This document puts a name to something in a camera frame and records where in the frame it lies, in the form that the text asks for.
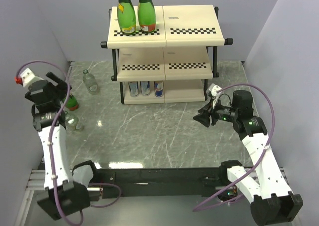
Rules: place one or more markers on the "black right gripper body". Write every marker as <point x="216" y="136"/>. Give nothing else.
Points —
<point x="223" y="114"/>

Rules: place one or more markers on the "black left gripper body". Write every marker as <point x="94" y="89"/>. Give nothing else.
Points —
<point x="60" y="93"/>

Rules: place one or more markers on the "blue energy drink can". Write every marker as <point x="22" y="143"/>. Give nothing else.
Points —
<point x="158" y="88"/>

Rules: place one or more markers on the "silver energy drink can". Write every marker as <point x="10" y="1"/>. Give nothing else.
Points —
<point x="145" y="88"/>

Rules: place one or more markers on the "green Perrier bottle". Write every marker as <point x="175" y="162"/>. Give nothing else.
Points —
<point x="126" y="17"/>

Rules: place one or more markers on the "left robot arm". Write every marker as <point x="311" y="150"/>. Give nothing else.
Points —
<point x="65" y="190"/>

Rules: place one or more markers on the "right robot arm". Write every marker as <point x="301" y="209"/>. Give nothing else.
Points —
<point x="271" y="199"/>

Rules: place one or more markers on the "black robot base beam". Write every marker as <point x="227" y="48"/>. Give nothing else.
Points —
<point x="161" y="181"/>

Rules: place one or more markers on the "beige three-tier shelf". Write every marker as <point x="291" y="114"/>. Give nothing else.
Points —
<point x="181" y="52"/>

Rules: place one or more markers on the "clear glass bottle rear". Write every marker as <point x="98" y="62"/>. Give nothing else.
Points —
<point x="90" y="82"/>

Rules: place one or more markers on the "clear glass bottle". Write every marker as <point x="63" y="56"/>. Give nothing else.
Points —
<point x="73" y="122"/>
<point x="90" y="82"/>

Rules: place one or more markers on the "clear glass bottle front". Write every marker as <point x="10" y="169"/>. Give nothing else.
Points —
<point x="73" y="122"/>

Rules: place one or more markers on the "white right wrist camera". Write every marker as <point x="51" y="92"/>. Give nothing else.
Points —
<point x="214" y="91"/>

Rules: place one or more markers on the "aluminium frame rail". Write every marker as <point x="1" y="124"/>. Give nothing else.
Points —
<point x="37" y="178"/>

